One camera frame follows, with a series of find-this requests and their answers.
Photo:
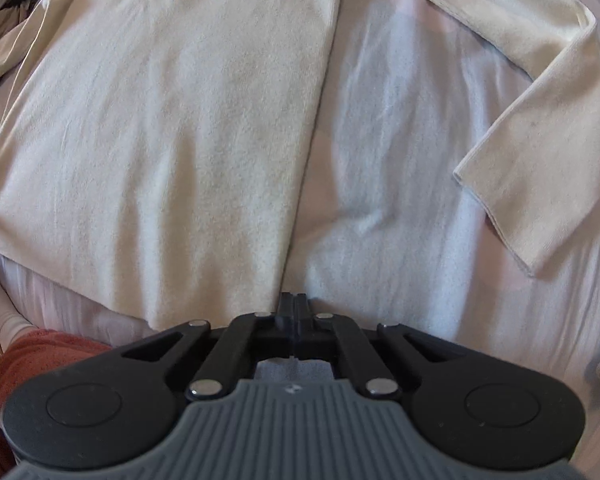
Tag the red orange blanket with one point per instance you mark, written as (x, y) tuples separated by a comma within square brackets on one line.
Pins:
[(33, 352)]

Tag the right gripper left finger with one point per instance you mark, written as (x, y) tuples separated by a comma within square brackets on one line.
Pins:
[(221, 358)]

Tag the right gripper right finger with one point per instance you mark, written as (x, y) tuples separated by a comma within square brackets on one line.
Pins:
[(337, 339)]

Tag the cream white sweater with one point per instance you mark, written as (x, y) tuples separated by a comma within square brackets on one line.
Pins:
[(152, 151)]

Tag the polka dot bed sheet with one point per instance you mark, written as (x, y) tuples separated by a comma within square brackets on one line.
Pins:
[(385, 233)]

